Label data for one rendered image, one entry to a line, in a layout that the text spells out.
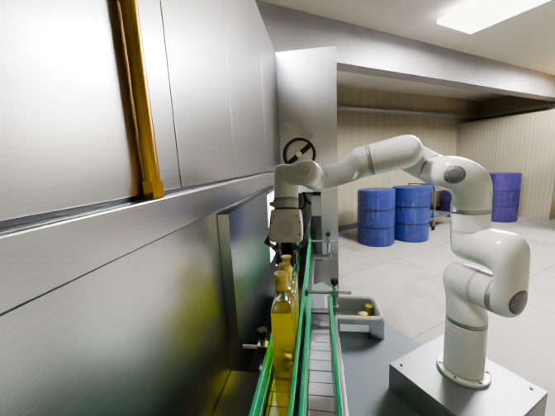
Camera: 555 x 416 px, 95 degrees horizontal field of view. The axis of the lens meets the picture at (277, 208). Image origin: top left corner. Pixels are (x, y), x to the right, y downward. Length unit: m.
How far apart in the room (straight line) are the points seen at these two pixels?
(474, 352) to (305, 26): 2.78
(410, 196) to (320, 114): 3.28
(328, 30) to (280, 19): 0.54
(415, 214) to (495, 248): 4.13
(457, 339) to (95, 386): 0.80
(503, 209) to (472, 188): 6.31
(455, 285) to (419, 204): 4.04
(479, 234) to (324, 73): 1.35
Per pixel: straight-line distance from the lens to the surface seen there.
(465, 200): 0.76
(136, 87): 0.42
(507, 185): 7.00
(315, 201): 1.86
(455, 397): 0.92
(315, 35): 3.04
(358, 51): 3.35
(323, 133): 1.75
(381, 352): 1.12
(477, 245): 0.77
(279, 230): 0.75
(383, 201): 4.43
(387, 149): 0.72
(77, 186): 0.34
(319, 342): 0.91
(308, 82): 1.81
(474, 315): 0.87
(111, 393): 0.43
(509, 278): 0.77
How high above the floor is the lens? 1.43
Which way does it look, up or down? 10 degrees down
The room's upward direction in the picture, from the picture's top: 3 degrees counter-clockwise
